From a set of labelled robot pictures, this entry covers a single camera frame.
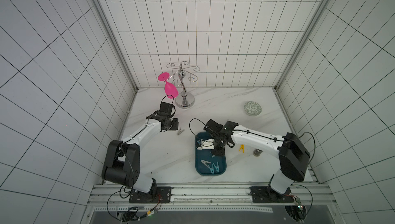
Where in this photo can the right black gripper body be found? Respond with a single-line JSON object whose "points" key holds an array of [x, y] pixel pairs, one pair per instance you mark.
{"points": [[219, 142]]}

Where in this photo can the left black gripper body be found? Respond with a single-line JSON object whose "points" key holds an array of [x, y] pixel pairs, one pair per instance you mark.
{"points": [[172, 124]]}

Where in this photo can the grey clothespin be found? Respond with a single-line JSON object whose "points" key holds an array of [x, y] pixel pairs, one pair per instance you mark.
{"points": [[206, 163], [180, 131]]}

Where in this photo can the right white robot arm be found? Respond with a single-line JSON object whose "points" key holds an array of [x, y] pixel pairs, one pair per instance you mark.
{"points": [[292, 155]]}

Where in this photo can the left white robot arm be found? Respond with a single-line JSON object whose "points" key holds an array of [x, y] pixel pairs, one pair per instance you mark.
{"points": [[123, 158]]}

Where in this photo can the teal plastic storage box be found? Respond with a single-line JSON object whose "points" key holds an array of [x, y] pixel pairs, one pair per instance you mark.
{"points": [[206, 155]]}

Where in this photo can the pink plastic wine glass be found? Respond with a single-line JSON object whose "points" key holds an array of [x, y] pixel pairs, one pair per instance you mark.
{"points": [[170, 89]]}

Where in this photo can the chrome glass holder stand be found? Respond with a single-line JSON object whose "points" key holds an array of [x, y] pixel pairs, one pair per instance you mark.
{"points": [[185, 99]]}

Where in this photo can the teal clothespin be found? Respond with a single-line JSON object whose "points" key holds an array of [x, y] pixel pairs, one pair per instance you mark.
{"points": [[214, 168]]}

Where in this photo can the small dark cylinder jar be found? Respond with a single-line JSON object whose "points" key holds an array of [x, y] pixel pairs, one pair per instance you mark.
{"points": [[257, 152]]}

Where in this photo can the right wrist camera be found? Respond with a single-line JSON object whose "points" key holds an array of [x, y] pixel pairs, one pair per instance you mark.
{"points": [[205, 144]]}

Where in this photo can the metal base rail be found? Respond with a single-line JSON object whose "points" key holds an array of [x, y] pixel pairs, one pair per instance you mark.
{"points": [[208, 196]]}

